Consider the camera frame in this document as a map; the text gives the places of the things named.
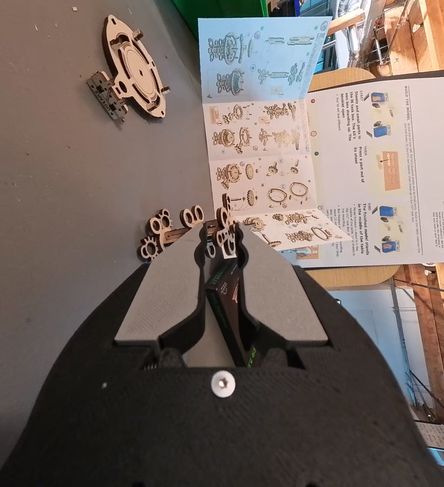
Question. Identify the round wooden base part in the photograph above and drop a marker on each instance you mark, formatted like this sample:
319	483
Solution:
138	70

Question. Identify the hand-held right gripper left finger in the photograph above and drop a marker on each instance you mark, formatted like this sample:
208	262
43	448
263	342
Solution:
165	296

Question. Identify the wooden backing board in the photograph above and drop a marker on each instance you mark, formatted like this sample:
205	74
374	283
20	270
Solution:
340	82

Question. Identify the folded instruction booklet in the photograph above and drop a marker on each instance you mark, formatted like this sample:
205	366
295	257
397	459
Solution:
244	114

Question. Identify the wooden ringed tower assembly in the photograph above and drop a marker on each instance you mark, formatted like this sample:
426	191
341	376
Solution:
176	235

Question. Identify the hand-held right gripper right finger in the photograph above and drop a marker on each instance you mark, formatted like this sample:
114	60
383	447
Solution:
282	300

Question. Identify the black kit box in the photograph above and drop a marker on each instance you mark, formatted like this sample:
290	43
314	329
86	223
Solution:
225	304

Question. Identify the white instruction poster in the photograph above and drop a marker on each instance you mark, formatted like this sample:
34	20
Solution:
397	171

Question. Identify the green plastic bin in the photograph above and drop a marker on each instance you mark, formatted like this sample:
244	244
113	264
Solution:
222	7

